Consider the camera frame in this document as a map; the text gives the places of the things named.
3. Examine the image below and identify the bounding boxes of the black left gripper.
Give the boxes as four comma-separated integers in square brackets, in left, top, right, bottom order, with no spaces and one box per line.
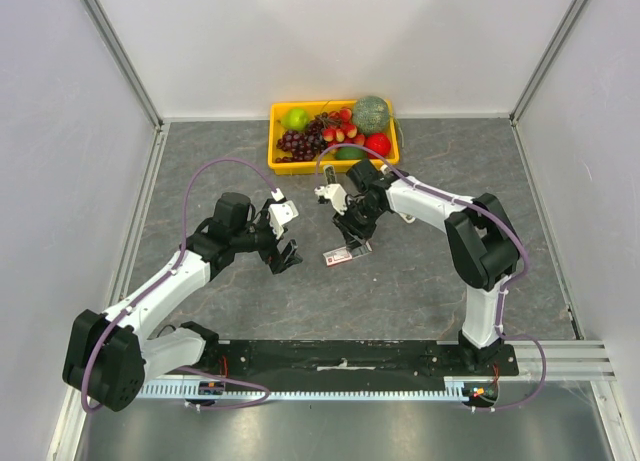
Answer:
[232,199,302,273]

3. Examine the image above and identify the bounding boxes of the red white staple box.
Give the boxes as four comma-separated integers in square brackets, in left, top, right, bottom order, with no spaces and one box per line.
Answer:
[323,242,372,267]

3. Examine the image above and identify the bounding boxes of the green white stapler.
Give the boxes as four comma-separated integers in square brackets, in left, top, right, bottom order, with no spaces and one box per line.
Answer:
[323,164,339,190]

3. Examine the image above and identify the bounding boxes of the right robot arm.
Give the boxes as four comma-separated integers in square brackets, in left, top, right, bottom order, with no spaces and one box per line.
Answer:
[316,159,529,376]

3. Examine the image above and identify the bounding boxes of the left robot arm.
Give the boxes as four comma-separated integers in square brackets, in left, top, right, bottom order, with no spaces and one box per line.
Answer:
[62,192,302,412]

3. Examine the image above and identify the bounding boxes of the white rectangular case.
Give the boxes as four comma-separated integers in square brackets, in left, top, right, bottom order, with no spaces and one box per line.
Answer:
[386,180,416,224]

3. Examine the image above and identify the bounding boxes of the green lime fruit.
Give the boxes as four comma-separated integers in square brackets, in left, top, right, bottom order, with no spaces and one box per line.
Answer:
[334,145,367,161]

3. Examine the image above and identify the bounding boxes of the dark purple grape bunch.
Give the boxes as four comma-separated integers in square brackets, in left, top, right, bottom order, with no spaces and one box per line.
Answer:
[275,113,328,163]

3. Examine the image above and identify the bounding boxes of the red strawberry cluster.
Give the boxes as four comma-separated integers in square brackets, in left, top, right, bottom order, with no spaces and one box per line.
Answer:
[320,107,366,155]

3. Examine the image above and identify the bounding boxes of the green netted melon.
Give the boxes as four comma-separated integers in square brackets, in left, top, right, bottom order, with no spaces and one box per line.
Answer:
[352,95,391,136]

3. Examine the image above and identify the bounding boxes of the green pear fruit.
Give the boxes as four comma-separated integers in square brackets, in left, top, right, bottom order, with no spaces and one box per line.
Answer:
[279,107,311,132]

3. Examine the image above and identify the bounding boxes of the yellow plastic tray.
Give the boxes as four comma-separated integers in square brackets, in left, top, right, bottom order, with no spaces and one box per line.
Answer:
[267,95,402,175]

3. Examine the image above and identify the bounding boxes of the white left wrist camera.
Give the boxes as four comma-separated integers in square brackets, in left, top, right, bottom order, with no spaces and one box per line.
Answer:
[267,188,299,239]

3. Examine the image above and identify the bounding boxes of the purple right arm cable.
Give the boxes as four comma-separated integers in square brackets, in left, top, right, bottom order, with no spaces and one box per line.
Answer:
[314,143,549,413]

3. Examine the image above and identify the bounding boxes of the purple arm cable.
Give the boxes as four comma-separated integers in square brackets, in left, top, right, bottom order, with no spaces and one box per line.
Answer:
[80,158,281,415]
[314,143,549,413]

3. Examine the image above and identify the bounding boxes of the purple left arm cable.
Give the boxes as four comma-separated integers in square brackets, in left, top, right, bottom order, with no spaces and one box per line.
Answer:
[80,158,281,415]

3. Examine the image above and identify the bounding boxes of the grey slotted cable duct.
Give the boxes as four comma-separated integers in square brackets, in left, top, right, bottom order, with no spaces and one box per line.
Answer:
[137,376,498,402]

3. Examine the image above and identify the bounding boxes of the aluminium frame rail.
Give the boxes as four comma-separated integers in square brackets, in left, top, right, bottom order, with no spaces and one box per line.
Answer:
[69,337,617,381]

